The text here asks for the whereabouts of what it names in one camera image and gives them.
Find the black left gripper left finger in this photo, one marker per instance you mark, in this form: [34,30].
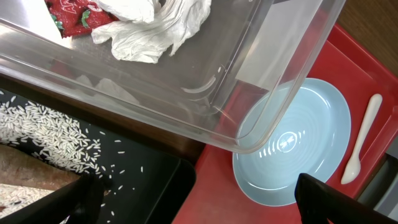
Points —
[77,202]

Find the white plastic spoon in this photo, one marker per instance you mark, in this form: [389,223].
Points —
[353,166]

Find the clear plastic waste bin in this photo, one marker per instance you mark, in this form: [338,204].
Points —
[229,85]

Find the grey plastic dishwasher rack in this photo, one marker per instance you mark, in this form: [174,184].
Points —
[381,192]

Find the red snack wrapper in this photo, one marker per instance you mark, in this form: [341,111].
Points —
[77,17]

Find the pile of white rice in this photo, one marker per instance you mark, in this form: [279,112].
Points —
[61,141]

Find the white napkin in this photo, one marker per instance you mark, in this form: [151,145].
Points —
[173,24]

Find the black waste tray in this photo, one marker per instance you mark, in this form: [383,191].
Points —
[166,180]

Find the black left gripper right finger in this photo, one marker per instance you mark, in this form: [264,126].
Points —
[319,203]

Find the light blue plate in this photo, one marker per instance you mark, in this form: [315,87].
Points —
[312,137]

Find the red plastic tray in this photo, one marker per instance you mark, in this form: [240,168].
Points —
[216,197]

